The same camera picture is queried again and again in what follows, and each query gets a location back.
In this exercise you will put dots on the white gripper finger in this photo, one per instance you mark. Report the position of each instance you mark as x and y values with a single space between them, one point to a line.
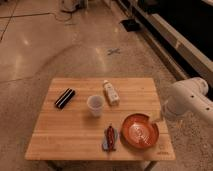
155 121

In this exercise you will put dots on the orange ceramic bowl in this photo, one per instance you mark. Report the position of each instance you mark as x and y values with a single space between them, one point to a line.
139 132

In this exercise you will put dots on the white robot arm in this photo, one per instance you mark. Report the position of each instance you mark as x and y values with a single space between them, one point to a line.
187 95

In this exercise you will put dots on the white plastic bottle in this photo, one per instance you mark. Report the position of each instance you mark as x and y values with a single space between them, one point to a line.
111 93

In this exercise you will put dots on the white paper cup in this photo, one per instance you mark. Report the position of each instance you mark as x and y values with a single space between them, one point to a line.
95 105

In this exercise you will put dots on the wooden table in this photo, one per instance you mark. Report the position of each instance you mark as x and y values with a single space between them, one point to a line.
72 133

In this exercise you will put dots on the black rectangular box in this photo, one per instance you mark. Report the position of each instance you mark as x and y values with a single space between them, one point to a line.
64 98

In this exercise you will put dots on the black floor plate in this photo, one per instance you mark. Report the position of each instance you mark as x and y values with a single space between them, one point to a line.
130 25

